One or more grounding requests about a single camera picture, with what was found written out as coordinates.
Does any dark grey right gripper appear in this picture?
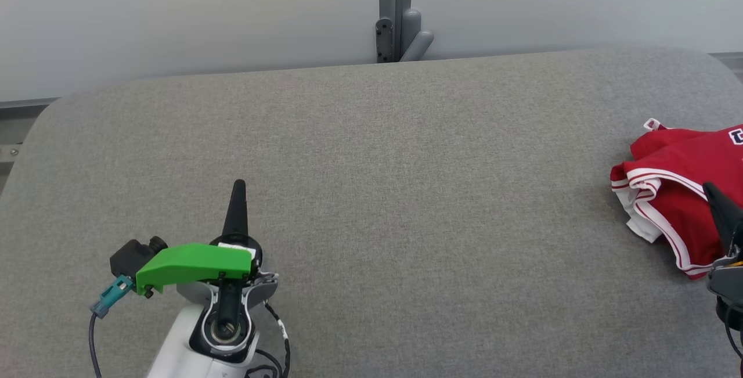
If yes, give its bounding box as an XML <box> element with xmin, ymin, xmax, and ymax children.
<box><xmin>702</xmin><ymin>182</ymin><xmax>743</xmax><ymax>332</ymax></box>

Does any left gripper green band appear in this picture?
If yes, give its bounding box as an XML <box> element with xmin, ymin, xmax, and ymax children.
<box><xmin>135</xmin><ymin>179</ymin><xmax>263</xmax><ymax>297</ymax></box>

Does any red jersey with white trim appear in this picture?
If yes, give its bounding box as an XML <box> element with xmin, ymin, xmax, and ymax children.
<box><xmin>609</xmin><ymin>118</ymin><xmax>743</xmax><ymax>280</ymax></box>

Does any thin black right gripper cable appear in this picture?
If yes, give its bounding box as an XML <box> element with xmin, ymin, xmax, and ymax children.
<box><xmin>724</xmin><ymin>303</ymin><xmax>743</xmax><ymax>362</ymax></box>

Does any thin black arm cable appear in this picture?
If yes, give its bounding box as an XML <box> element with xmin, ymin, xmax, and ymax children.
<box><xmin>247</xmin><ymin>303</ymin><xmax>291</xmax><ymax>378</ymax></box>

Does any teal cable connector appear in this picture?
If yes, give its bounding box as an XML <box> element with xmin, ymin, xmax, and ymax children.
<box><xmin>90</xmin><ymin>275</ymin><xmax>134</xmax><ymax>318</ymax></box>

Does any thin black camera cable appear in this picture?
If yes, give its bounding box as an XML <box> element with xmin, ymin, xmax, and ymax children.
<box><xmin>88</xmin><ymin>308</ymin><xmax>106</xmax><ymax>378</ymax></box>

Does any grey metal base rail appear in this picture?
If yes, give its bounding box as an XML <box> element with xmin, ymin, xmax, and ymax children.
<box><xmin>0</xmin><ymin>98</ymin><xmax>59</xmax><ymax>164</ymax></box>

